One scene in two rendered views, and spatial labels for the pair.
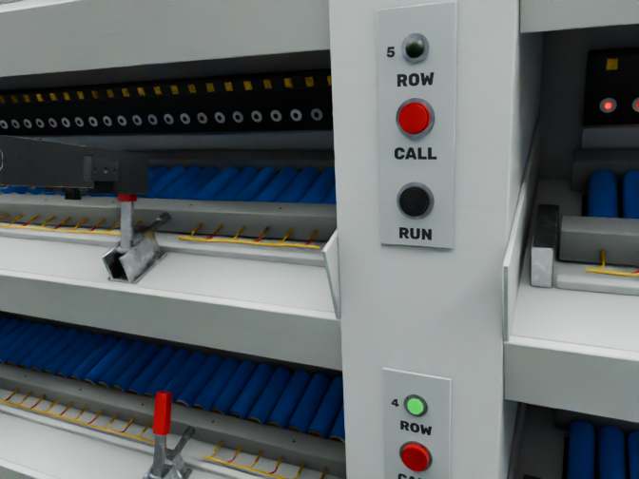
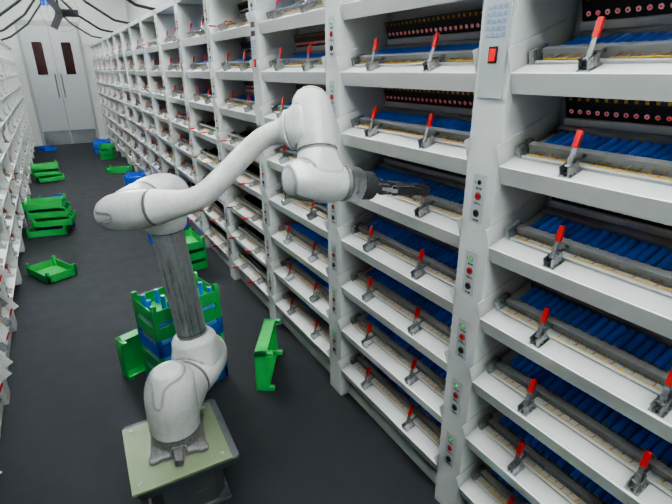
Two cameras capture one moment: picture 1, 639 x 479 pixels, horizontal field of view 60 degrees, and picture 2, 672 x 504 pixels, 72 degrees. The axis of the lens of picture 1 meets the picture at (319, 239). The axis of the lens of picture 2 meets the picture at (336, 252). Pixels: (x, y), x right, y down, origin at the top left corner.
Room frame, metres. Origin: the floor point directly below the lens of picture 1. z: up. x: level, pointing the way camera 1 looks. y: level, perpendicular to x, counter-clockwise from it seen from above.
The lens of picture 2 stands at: (-0.80, -0.38, 1.35)
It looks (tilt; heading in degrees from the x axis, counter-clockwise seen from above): 22 degrees down; 34
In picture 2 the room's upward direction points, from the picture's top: straight up
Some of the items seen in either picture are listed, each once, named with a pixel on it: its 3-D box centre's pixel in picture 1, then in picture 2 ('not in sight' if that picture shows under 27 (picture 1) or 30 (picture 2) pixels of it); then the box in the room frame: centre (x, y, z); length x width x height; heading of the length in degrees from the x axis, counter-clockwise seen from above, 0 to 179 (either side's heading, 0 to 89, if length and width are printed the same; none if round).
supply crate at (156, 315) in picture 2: not in sight; (176, 296); (0.27, 1.19, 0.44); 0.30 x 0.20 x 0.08; 169
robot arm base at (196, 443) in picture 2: not in sight; (177, 436); (-0.13, 0.71, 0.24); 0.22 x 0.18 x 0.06; 55
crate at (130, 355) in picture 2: not in sight; (152, 345); (0.27, 1.44, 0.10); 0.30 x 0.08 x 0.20; 174
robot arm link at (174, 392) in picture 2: not in sight; (172, 395); (-0.11, 0.73, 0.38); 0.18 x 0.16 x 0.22; 23
